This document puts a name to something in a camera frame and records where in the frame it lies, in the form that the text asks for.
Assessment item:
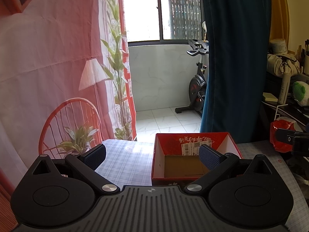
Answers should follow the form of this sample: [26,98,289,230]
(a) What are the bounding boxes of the beige cloth bundle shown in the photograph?
[267,54,300,78]

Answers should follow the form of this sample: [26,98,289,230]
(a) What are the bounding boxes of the green white plush toy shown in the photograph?
[293,81,309,106]

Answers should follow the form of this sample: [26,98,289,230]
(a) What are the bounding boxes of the black exercise bike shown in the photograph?
[175,39,208,116]

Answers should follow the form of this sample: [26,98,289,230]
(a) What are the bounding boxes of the white spray bottle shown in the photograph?
[278,72,291,105]

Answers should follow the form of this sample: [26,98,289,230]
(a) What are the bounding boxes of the window with black frame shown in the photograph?
[124,0,204,46]

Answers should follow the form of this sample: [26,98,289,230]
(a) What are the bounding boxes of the red strawberry cardboard box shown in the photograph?
[151,132,243,186]

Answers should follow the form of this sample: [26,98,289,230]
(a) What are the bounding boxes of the red plastic bag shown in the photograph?
[270,117,302,153]

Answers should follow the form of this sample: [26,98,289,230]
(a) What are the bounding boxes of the pink printed backdrop curtain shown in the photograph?
[1,0,136,193]

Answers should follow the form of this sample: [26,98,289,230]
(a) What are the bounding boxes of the dark teal curtain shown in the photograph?
[201,0,271,143]

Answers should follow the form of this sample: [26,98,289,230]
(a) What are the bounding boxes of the yellow sticky note pad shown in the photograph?
[263,92,278,102]

